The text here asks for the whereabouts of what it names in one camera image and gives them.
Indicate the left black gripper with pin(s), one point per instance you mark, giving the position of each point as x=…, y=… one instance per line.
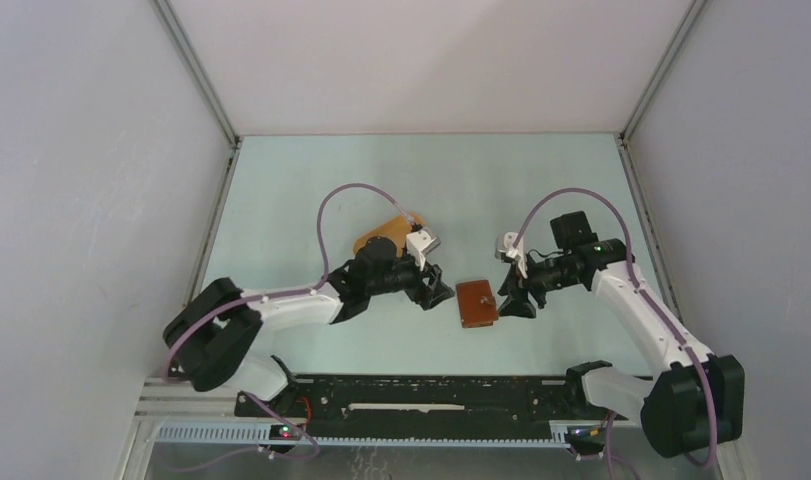
x=438, y=290

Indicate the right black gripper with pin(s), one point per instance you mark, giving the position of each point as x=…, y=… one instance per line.
x=517, y=308

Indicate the brown leather card holder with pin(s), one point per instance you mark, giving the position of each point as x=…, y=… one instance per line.
x=476, y=303

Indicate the orange plastic card tray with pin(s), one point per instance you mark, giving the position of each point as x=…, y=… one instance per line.
x=385, y=235

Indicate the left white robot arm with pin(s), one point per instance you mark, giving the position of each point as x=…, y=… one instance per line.
x=218, y=338

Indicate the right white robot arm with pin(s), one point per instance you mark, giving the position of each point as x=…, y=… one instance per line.
x=694, y=398

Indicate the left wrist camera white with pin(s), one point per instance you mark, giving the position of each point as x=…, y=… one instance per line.
x=419, y=244

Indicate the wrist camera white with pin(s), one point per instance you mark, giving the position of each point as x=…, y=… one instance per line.
x=419, y=244
x=510, y=249

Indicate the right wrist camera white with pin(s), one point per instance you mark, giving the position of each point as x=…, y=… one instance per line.
x=510, y=249

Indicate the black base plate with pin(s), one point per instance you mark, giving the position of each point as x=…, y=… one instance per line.
x=434, y=426

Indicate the aluminium frame rail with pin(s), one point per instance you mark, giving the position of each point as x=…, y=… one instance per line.
x=322, y=398

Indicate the white cable duct strip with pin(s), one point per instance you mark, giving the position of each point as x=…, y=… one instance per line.
x=259, y=434

